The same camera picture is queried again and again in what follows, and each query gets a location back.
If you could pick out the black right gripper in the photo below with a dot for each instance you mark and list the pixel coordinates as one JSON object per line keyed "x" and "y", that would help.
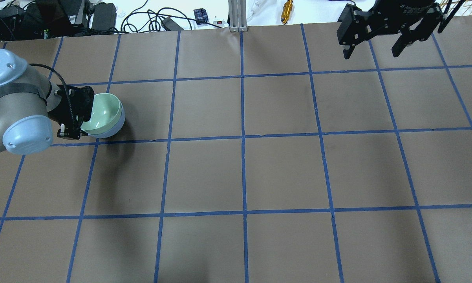
{"x": 400, "y": 16}

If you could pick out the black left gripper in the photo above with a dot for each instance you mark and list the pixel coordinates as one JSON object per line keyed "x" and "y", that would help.
{"x": 57, "y": 111}

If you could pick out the green bowl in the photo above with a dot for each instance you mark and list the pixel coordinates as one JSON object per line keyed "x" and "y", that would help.
{"x": 103, "y": 99}

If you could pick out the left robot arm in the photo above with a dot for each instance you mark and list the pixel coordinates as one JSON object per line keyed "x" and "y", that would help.
{"x": 37, "y": 106}

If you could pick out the blue bowl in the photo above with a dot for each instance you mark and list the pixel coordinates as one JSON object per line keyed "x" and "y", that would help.
{"x": 106, "y": 121}

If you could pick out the black laptop charger brick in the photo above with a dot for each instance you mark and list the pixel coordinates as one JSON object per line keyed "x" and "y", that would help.
{"x": 104, "y": 16}

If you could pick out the gold metal cylinder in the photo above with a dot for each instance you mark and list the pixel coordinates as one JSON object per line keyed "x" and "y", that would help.
{"x": 286, "y": 12}

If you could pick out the black power adapter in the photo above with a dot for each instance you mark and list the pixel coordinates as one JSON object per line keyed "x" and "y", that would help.
{"x": 169, "y": 24}

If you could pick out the small blue black device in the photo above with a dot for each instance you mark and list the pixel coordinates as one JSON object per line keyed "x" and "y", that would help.
{"x": 201, "y": 16}

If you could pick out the aluminium frame post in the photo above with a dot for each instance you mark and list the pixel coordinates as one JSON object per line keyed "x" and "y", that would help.
{"x": 237, "y": 16}

